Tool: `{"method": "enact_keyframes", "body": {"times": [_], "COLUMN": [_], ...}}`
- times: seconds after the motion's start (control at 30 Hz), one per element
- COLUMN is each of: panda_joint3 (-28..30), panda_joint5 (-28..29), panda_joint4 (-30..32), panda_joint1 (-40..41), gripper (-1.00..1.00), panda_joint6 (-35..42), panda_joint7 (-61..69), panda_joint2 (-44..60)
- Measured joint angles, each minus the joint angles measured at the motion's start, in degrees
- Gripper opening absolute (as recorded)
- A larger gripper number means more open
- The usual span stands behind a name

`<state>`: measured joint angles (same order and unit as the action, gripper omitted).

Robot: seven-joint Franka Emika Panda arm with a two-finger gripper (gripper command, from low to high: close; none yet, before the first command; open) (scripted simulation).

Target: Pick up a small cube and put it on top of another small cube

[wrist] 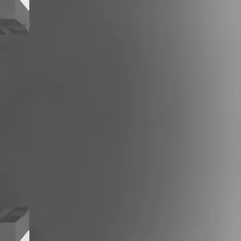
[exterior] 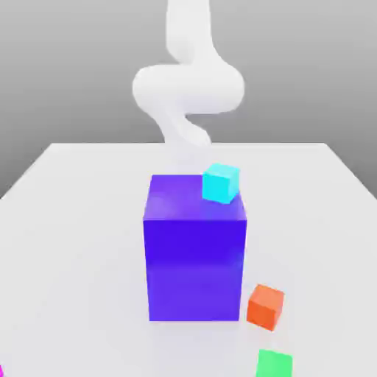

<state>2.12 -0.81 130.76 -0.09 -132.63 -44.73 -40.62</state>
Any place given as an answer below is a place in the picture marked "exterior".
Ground small orange cube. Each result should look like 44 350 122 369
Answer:
246 283 286 332

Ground large purple box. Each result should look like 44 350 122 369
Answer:
142 174 247 323

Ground small cyan cube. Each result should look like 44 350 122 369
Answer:
202 163 241 205

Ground small green cube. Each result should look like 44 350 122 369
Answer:
255 348 294 377

